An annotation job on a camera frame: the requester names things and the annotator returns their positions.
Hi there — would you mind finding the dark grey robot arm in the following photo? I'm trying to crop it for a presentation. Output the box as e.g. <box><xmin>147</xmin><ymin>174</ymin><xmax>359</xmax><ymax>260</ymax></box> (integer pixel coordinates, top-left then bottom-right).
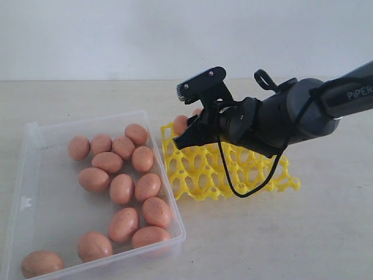
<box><xmin>174</xmin><ymin>62</ymin><xmax>372</xmax><ymax>158</ymax></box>

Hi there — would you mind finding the yellow plastic egg tray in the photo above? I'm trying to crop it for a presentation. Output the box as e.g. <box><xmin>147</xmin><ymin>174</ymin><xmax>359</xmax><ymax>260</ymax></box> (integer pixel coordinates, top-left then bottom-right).
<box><xmin>160</xmin><ymin>121</ymin><xmax>302</xmax><ymax>202</ymax></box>

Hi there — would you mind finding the brown egg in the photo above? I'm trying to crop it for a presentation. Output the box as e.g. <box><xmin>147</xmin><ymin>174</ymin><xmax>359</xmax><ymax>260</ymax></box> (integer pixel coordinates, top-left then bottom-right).
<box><xmin>142</xmin><ymin>197</ymin><xmax>171</xmax><ymax>229</ymax></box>
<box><xmin>110</xmin><ymin>174</ymin><xmax>135</xmax><ymax>205</ymax></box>
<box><xmin>77</xmin><ymin>231</ymin><xmax>113</xmax><ymax>263</ymax></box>
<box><xmin>112</xmin><ymin>135</ymin><xmax>135</xmax><ymax>160</ymax></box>
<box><xmin>125</xmin><ymin>123</ymin><xmax>148</xmax><ymax>145</ymax></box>
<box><xmin>135</xmin><ymin>173</ymin><xmax>161</xmax><ymax>202</ymax></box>
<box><xmin>131</xmin><ymin>226</ymin><xmax>171</xmax><ymax>249</ymax></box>
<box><xmin>132</xmin><ymin>146</ymin><xmax>154</xmax><ymax>172</ymax></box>
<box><xmin>173</xmin><ymin>115</ymin><xmax>188</xmax><ymax>135</ymax></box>
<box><xmin>78</xmin><ymin>167</ymin><xmax>111</xmax><ymax>193</ymax></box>
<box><xmin>192</xmin><ymin>108</ymin><xmax>202</xmax><ymax>116</ymax></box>
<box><xmin>108</xmin><ymin>207</ymin><xmax>140</xmax><ymax>243</ymax></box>
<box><xmin>21</xmin><ymin>250</ymin><xmax>65</xmax><ymax>279</ymax></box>
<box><xmin>68</xmin><ymin>135</ymin><xmax>90</xmax><ymax>161</ymax></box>
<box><xmin>90</xmin><ymin>134</ymin><xmax>112</xmax><ymax>155</ymax></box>

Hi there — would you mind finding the brown egg second row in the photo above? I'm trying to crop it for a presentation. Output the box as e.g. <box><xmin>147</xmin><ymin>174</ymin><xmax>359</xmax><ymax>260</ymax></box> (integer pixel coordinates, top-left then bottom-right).
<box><xmin>91</xmin><ymin>152</ymin><xmax>124</xmax><ymax>174</ymax></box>

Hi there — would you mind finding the clear plastic box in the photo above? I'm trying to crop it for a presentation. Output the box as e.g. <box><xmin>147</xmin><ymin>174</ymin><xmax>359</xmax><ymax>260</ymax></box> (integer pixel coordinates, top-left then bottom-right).
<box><xmin>1</xmin><ymin>110</ymin><xmax>186</xmax><ymax>279</ymax></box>

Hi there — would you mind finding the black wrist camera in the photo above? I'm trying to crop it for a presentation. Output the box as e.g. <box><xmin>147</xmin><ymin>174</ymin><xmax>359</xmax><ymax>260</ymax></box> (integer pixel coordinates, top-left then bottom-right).
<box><xmin>176</xmin><ymin>66</ymin><xmax>233</xmax><ymax>107</ymax></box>

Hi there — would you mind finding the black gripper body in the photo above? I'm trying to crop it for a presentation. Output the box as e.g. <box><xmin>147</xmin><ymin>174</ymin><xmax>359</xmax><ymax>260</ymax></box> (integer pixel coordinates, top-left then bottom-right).
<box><xmin>198</xmin><ymin>97</ymin><xmax>259</xmax><ymax>146</ymax></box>

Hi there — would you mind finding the black cable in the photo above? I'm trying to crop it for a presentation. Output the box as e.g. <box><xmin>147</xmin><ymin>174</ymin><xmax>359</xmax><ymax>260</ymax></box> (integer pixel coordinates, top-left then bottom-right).
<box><xmin>217</xmin><ymin>68</ymin><xmax>330</xmax><ymax>198</ymax></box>

